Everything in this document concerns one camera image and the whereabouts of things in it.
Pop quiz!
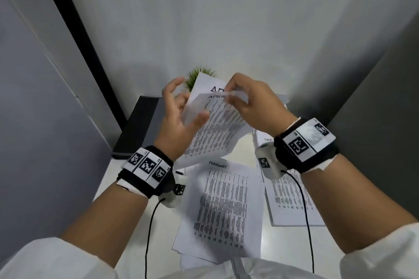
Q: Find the person's right hand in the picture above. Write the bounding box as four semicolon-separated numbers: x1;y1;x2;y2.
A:
225;73;294;137

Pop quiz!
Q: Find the person's left hand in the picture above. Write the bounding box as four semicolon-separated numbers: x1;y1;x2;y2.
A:
154;77;210;162

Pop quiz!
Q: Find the printed paper sheet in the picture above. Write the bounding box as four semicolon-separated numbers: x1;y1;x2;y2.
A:
173;92;253;170
191;72;230;98
172;159;266;264

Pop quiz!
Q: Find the person's right forearm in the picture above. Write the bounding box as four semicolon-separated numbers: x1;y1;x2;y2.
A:
299;154;419;256

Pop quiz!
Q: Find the person's left forearm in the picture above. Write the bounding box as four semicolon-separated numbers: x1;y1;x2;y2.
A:
60;180;152;269

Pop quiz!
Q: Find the green potted plant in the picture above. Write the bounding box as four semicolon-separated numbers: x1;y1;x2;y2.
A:
183;66;217;94

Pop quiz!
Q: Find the black closed laptop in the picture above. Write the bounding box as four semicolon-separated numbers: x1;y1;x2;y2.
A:
111;95;161;160

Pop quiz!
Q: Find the left wristband with marker tags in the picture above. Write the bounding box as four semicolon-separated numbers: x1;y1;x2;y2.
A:
117;145;188;209

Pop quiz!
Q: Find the wristband with marker tags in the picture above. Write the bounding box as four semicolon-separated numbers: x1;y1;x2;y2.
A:
117;145;188;209
255;117;340;180

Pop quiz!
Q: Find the right wristband with marker tags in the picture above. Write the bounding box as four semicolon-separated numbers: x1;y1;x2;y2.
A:
255;117;340;180

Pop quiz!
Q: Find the stack of printed papers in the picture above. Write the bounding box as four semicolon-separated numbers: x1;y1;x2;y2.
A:
251;128;328;228

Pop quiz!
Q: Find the white coat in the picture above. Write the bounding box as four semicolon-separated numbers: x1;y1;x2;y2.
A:
0;221;419;279

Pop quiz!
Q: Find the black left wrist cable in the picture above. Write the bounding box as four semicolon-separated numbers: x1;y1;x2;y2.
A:
145;197;168;279

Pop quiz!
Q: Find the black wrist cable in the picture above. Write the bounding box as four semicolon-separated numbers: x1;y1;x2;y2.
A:
145;197;168;279
281;169;315;273

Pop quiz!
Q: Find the black wall strip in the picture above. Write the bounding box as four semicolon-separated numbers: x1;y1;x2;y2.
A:
34;0;127;129

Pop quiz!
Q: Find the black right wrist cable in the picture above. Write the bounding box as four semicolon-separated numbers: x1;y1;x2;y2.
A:
281;169;315;273

